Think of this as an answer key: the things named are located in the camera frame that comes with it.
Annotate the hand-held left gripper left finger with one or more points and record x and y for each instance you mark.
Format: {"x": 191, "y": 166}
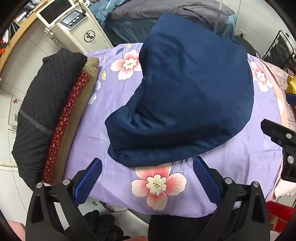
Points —
{"x": 89, "y": 180}

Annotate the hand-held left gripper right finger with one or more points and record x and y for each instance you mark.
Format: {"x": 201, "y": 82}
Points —
{"x": 205, "y": 178}

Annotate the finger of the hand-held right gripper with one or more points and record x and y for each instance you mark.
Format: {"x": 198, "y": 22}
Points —
{"x": 291, "y": 99}
{"x": 275, "y": 133}

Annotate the navy blue garment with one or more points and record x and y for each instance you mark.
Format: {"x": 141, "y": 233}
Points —
{"x": 185, "y": 92}

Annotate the yellow cloth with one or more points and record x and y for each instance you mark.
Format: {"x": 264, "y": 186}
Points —
{"x": 292, "y": 84}

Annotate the black crumpled cloth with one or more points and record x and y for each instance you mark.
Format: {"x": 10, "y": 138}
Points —
{"x": 104, "y": 227}

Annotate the black metal rack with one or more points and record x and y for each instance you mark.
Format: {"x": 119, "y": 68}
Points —
{"x": 281, "y": 49}

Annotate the dark cloth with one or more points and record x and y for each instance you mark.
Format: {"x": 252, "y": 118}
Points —
{"x": 175, "y": 229}

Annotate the red floral cloth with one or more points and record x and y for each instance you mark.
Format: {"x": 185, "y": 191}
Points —
{"x": 62, "y": 125}

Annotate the tan folded cloth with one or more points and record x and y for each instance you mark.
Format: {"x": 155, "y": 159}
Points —
{"x": 79, "y": 111}

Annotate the red object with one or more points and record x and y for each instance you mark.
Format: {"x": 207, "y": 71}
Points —
{"x": 279, "y": 215}

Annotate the pink cloth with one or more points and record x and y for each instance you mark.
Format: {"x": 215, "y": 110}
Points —
{"x": 16, "y": 231}

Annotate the black quilted jacket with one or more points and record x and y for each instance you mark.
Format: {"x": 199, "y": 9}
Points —
{"x": 41, "y": 104}

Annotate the translucent plastic strip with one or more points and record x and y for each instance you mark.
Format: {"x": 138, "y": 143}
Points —
{"x": 218, "y": 20}

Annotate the white machine with screen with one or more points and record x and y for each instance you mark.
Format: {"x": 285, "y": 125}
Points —
{"x": 76, "y": 30}

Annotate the teal bedding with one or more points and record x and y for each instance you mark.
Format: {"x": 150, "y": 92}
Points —
{"x": 124, "y": 30}

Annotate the grey quilt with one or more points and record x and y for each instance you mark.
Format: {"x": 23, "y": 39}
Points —
{"x": 161, "y": 9}

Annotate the wall socket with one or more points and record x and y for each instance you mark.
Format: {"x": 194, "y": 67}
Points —
{"x": 242, "y": 33}

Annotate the wall poster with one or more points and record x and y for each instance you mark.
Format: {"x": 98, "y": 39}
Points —
{"x": 15, "y": 111}

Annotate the wooden wall shelf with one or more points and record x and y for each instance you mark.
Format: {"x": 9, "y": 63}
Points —
{"x": 20, "y": 30}

